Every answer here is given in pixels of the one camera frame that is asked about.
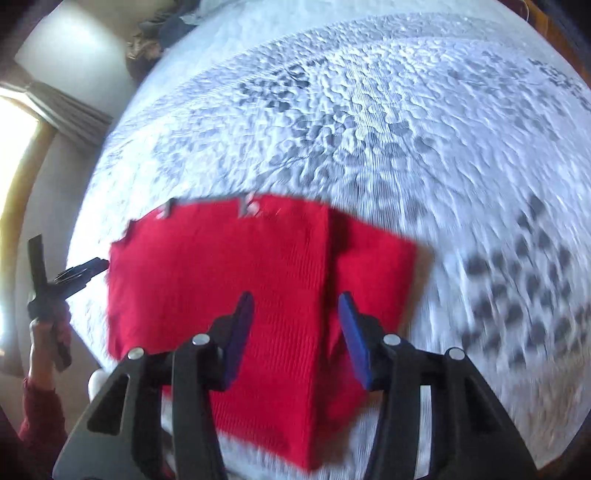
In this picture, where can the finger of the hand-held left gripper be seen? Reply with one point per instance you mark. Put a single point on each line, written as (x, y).
(83, 270)
(36, 258)

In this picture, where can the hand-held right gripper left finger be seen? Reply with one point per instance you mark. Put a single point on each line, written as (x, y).
(241, 325)

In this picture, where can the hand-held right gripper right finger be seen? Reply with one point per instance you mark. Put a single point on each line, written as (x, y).
(353, 332)

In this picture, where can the red knitted sweater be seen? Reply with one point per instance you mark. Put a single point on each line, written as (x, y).
(207, 267)

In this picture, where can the pile of clothes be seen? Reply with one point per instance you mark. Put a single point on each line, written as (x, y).
(143, 41)

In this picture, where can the person's left hand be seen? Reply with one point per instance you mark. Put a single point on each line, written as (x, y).
(40, 339)

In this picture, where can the grey curtain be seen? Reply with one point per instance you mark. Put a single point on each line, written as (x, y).
(69, 115)

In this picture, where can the grey patterned quilt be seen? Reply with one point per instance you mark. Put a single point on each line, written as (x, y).
(392, 138)

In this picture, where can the dark blue garment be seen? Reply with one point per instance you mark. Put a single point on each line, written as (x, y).
(180, 27)

